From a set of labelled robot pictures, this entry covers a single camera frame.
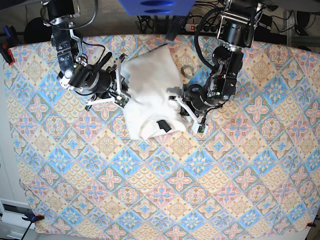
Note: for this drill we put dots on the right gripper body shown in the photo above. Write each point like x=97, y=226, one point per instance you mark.
x=100, y=81

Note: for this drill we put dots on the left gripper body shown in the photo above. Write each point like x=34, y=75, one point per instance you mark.
x=197, y=100

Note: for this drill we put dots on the blue clamp top left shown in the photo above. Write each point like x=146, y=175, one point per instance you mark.
x=5, y=51

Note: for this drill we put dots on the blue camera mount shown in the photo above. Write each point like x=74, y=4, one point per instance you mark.
x=157, y=7

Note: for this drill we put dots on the black round stool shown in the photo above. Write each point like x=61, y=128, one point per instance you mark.
x=37, y=32

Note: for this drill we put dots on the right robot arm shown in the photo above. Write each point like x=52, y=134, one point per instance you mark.
x=76, y=73

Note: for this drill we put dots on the white printed T-shirt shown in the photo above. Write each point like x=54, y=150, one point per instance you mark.
x=152, y=78

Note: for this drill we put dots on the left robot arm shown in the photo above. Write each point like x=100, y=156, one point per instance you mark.
x=239, y=19

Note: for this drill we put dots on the white cabinet left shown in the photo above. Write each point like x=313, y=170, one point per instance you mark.
x=13, y=203

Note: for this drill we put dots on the blue clamp bottom left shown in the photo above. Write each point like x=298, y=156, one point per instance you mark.
x=31, y=218

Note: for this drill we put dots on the blue clamp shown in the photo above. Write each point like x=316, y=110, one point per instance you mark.
x=5, y=51
x=31, y=218

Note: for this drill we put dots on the patterned tile tablecloth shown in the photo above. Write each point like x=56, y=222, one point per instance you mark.
x=255, y=173

